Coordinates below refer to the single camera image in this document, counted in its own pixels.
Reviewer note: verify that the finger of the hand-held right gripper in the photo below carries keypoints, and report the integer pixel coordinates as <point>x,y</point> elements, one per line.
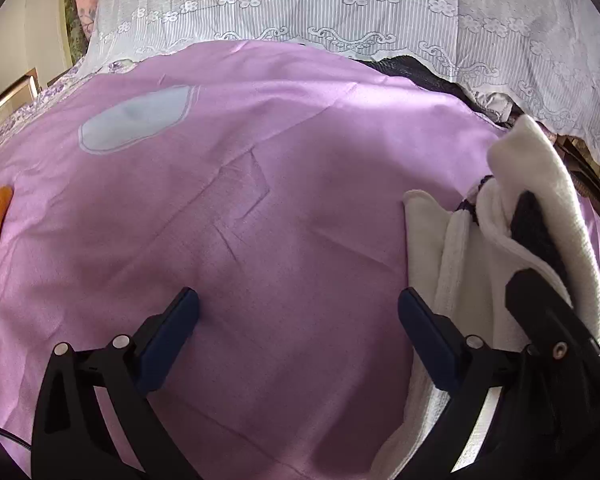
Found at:
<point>545,305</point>

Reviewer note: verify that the brown woven mat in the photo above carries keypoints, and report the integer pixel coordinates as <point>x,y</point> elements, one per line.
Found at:
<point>587,175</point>

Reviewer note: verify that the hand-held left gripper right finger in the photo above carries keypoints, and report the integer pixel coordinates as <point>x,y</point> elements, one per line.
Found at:
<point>430,345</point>

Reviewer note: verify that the white lace cloth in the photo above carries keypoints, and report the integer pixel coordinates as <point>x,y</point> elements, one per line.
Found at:
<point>430,5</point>

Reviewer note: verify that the floral printed sheet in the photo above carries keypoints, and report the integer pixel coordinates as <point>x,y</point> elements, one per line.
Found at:
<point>15,120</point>

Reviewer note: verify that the dark mesh cloth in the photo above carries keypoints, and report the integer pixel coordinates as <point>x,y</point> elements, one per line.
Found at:
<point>415,72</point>

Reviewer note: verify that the purple bed sheet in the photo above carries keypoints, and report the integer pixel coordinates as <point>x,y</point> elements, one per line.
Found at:
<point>260,220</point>

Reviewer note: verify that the white knit sweater black stripes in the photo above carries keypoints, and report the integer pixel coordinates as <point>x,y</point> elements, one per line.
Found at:
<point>535,160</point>

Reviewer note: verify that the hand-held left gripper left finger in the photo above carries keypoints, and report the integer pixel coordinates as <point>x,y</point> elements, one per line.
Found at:
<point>167,345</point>

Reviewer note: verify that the wooden bed rail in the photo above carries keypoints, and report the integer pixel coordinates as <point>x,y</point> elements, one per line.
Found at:
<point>10,102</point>

